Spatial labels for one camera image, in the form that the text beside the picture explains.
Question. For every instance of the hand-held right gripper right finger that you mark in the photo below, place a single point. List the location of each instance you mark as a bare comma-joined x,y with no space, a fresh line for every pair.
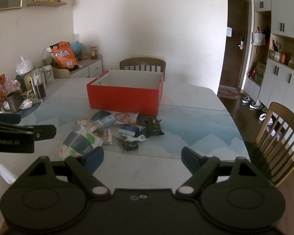
188,156

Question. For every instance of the wooden wall shelf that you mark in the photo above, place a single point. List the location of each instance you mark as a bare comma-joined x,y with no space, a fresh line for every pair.
47,4

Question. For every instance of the white printed canister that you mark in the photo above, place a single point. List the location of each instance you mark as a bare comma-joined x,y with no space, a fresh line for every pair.
48,74

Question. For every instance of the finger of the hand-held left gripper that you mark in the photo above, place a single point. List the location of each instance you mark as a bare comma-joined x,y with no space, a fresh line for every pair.
7,119
45,131

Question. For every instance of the white green plastic bag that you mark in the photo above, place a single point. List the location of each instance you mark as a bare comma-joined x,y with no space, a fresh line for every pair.
76,143

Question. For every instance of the pink clear plastic bag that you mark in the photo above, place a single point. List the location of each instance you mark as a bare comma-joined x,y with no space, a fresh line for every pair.
13,84

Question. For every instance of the metal door lock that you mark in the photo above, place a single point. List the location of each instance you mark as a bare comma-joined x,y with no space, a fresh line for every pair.
241,42

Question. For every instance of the clear glass jar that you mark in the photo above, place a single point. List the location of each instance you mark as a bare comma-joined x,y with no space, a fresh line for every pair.
84,52

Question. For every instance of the white slipper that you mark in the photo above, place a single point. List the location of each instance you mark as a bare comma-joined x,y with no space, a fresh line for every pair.
269,121
262,117

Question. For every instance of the dark sneaker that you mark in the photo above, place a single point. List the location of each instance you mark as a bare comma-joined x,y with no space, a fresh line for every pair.
246,100
254,105

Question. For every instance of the small blue globe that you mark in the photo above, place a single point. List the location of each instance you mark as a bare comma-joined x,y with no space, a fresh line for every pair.
76,49

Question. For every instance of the dark round mat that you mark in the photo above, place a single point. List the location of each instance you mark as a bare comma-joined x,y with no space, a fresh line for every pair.
30,112

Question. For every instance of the white crumpled wrapper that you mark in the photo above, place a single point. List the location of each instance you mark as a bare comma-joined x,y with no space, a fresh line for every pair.
27,104

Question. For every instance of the dark brown door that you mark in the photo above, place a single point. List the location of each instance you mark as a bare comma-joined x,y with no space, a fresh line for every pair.
235,61

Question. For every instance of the patterned door mat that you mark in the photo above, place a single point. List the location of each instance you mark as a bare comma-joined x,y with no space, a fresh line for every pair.
229,93

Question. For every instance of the large orange snack bag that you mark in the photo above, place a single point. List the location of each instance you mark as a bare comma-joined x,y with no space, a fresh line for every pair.
63,55

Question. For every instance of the red cardboard box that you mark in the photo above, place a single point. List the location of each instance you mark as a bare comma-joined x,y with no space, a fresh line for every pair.
122,98

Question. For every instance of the dark blue small box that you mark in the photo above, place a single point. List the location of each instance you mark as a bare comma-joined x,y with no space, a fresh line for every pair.
132,129

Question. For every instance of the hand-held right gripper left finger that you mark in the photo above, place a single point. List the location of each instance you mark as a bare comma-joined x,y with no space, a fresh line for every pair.
95,156

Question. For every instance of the dark metal mug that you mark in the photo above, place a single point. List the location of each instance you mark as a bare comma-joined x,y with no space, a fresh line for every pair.
14,102

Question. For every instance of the crumpled brown packet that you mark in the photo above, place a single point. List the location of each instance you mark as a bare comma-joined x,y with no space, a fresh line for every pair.
87,124

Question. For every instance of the light blue printed box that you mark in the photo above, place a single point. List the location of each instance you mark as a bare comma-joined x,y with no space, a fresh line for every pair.
106,122

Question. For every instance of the wooden slat-back chair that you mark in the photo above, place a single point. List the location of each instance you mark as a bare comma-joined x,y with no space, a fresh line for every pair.
142,62
279,107

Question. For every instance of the black pouch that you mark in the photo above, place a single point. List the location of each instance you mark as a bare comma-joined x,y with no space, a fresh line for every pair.
101,115

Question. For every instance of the white hallway cabinet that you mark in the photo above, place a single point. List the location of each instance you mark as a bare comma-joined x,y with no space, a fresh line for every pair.
281,83

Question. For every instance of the small black packet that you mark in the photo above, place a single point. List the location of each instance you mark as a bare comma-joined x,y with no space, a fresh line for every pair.
129,145

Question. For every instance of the dark sauce jar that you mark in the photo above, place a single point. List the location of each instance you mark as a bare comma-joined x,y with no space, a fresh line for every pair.
94,53

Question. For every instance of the grey tote bag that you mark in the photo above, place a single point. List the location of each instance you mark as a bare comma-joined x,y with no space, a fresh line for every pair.
258,38

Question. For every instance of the dark brown snack packet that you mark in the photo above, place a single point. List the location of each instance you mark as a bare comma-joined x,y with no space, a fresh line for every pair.
150,126

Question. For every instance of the white paper notice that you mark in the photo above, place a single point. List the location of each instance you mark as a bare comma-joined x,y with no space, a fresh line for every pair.
229,31

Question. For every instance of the glass jar with dark contents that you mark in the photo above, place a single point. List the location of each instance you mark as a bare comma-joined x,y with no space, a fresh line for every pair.
40,90

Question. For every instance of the colourful puzzle cube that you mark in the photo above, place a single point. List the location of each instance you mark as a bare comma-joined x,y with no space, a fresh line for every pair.
27,95

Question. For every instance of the white crumpled plastic bag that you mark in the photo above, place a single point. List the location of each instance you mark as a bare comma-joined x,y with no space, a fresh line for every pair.
24,66

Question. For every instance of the white sideboard cabinet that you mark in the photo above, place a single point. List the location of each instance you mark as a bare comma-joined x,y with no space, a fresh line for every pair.
93,67

